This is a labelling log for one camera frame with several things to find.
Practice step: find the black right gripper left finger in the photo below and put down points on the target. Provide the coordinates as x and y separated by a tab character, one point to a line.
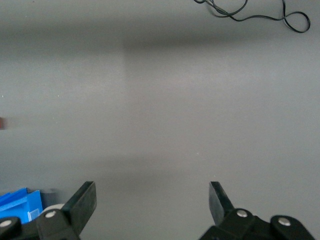
80	207

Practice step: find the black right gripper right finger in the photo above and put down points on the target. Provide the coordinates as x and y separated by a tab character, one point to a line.
220	207

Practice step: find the small red cube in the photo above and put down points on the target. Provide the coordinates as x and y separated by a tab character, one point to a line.
3	123

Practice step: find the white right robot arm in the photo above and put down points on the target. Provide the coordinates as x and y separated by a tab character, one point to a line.
53	207

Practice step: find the blue plastic storage bin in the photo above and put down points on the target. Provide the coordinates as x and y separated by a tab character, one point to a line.
17	205

